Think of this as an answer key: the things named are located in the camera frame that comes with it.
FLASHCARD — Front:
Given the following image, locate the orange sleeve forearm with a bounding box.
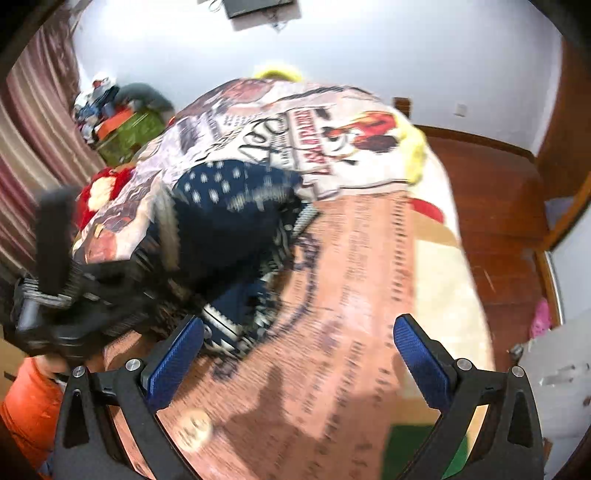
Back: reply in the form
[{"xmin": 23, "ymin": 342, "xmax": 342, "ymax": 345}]
[{"xmin": 1, "ymin": 356, "xmax": 64, "ymax": 479}]

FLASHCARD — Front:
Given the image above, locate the white wardrobe sliding door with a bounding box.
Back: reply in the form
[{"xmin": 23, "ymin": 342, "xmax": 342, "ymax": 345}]
[{"xmin": 519, "ymin": 180, "xmax": 590, "ymax": 479}]

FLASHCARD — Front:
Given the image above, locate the red plush toy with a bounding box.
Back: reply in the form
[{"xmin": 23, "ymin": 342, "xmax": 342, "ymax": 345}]
[{"xmin": 75, "ymin": 164, "xmax": 135, "ymax": 230}]

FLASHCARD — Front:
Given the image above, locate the white wall socket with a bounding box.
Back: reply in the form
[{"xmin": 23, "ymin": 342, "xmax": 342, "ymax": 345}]
[{"xmin": 454, "ymin": 103, "xmax": 468, "ymax": 117}]

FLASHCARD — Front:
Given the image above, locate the striped red gold curtain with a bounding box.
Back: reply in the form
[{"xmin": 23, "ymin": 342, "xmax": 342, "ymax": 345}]
[{"xmin": 1, "ymin": 6, "xmax": 104, "ymax": 274}]

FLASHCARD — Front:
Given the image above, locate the orange box on pile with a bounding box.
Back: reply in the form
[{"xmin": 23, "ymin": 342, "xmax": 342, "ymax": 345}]
[{"xmin": 95, "ymin": 108, "xmax": 133, "ymax": 141}]

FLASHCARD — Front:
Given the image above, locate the clutter pile of clothes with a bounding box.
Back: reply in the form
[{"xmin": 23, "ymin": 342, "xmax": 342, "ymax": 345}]
[{"xmin": 72, "ymin": 78, "xmax": 120, "ymax": 145}]

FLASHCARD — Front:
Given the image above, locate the yellow pillow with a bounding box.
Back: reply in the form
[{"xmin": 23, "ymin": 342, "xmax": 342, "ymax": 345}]
[{"xmin": 254, "ymin": 69, "xmax": 427, "ymax": 185}]

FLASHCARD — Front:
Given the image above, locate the green patterned storage box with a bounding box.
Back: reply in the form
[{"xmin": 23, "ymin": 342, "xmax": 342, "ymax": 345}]
[{"xmin": 96, "ymin": 110, "xmax": 165, "ymax": 167}]

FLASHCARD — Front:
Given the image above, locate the brown wooden door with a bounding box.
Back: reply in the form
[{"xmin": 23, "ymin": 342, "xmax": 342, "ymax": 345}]
[{"xmin": 536, "ymin": 40, "xmax": 591, "ymax": 200}]

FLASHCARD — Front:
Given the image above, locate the navy patterned hooded garment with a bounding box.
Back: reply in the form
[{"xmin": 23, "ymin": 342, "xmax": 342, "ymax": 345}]
[{"xmin": 142, "ymin": 158, "xmax": 323, "ymax": 361}]

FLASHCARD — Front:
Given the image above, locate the printed newspaper pattern bedspread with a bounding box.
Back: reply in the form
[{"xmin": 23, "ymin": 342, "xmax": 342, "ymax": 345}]
[{"xmin": 73, "ymin": 79, "xmax": 494, "ymax": 479}]

